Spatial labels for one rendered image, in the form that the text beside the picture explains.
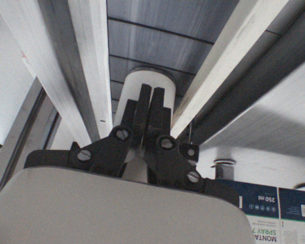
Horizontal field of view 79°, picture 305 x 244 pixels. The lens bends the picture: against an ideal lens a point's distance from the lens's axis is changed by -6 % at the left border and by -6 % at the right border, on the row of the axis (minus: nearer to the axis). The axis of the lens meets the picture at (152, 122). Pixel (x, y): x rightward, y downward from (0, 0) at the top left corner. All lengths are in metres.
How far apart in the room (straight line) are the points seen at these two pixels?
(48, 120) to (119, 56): 0.15
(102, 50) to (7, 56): 0.20
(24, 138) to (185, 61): 0.23
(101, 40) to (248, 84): 0.17
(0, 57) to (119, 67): 0.23
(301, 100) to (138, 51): 0.16
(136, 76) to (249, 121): 0.15
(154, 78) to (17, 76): 0.28
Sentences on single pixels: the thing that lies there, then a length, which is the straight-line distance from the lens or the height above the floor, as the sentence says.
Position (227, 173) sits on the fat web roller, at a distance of 0.41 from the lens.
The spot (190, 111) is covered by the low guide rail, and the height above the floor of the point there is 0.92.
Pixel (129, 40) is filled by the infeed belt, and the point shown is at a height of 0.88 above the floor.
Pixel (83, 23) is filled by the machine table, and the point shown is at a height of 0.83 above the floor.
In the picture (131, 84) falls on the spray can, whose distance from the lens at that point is 0.17.
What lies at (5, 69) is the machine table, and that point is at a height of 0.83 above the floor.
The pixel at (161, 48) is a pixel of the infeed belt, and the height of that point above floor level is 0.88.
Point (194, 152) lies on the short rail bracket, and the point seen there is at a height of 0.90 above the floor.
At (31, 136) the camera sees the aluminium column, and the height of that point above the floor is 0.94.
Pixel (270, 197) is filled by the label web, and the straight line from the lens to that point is 0.45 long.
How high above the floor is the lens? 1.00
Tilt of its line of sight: 25 degrees down
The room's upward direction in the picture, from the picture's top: 170 degrees counter-clockwise
